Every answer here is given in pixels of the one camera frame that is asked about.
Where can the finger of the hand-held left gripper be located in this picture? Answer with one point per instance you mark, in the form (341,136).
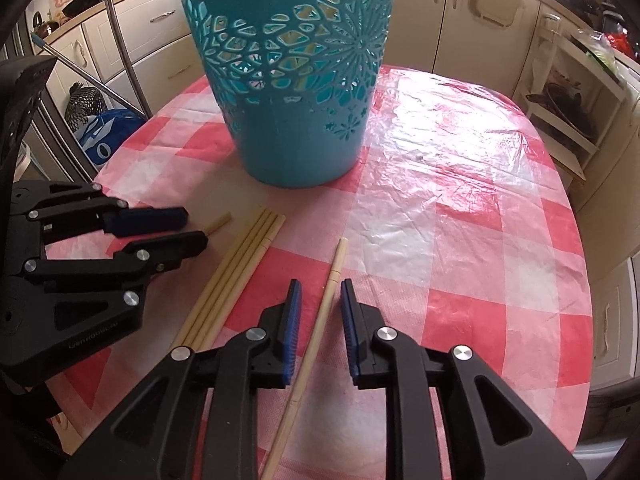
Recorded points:
(175,250)
(150,221)

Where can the blue plastic bag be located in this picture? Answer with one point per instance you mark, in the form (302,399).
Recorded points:
(105,135)

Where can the red checkered plastic tablecloth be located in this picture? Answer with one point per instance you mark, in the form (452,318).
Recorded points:
(450,240)

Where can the bag of green vegetables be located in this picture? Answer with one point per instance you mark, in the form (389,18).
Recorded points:
(597,50)

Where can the dark kettle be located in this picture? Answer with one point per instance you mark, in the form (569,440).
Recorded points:
(45,22)

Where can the white cabinet with panelled drawers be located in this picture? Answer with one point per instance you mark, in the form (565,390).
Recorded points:
(617,310)

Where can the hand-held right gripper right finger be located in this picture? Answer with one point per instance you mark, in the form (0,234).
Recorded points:
(350,332)

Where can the white cabinet with wide drawers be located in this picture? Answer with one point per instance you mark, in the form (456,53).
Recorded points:
(150,35)

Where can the white tiered storage rack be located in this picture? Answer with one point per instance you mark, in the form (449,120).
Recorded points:
(600,90)

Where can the long bamboo chopstick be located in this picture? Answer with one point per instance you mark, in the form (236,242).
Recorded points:
(220,222)
(245,278)
(325,305)
(236,277)
(227,276)
(218,275)

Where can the dark pan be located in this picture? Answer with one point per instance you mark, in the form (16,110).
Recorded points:
(565,110)

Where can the black patterned bag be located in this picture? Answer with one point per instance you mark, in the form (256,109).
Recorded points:
(86,102)

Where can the red plastic bag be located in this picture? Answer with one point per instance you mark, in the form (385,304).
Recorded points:
(620,41)

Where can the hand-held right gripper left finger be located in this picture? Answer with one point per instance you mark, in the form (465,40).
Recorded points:
(292,332)

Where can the teal perforated plastic basket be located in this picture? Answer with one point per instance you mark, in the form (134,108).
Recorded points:
(300,135)

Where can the white cabinet run with doors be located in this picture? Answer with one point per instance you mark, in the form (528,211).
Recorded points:
(440,20)

